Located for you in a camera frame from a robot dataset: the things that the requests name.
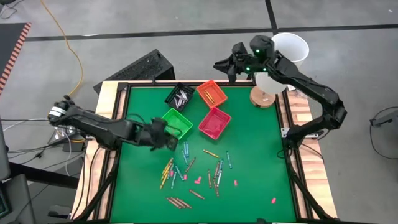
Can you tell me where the clear plastic bag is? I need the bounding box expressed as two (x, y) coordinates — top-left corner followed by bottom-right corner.
(294, 88), (311, 100)

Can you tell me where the white shade wooden base lamp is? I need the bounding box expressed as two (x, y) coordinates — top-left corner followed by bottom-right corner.
(249, 32), (310, 109)

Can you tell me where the dark grey floor equipment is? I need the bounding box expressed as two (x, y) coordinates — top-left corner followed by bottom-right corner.
(0, 118), (37, 224)

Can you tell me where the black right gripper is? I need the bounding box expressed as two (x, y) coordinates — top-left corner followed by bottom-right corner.
(213, 41), (254, 84)

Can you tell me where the green plastic basket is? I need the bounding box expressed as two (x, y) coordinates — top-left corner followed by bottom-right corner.
(161, 108), (193, 141)

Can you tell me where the black plastic basket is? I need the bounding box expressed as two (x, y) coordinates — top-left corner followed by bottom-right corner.
(164, 82), (196, 112)

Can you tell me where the green table mat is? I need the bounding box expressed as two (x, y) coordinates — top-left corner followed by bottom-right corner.
(109, 86), (297, 223)

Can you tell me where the black perforated computer case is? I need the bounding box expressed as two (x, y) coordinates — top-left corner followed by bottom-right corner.
(93, 49), (176, 96)

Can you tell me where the black orange striped mat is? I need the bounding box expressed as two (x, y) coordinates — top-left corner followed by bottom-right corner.
(0, 22), (33, 94)

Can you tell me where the orange plastic basket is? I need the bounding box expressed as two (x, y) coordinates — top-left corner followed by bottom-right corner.
(195, 80), (228, 109)

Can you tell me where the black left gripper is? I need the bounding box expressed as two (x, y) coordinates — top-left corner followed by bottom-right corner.
(136, 116), (179, 152)

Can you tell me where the black metal table frame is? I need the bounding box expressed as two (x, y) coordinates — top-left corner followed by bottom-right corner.
(70, 79), (340, 224)

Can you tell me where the red plastic basket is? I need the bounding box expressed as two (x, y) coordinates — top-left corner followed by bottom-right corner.
(197, 107), (233, 141)

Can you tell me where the black floor beam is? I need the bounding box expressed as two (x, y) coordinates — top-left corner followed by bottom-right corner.
(8, 161), (80, 190)

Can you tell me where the yellow cable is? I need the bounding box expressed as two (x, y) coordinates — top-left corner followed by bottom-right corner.
(39, 0), (85, 97)

